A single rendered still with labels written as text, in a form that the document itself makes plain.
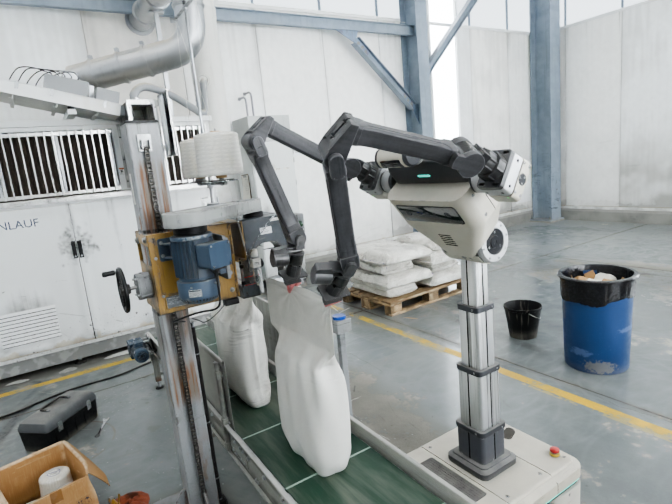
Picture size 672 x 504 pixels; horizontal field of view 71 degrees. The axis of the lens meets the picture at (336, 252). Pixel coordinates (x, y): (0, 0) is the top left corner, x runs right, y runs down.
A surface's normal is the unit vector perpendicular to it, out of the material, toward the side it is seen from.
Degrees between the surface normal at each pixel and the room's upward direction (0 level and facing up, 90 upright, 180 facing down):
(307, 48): 90
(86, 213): 90
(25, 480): 90
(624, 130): 90
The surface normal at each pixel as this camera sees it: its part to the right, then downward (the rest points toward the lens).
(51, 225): 0.54, 0.11
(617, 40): -0.83, 0.18
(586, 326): -0.63, 0.25
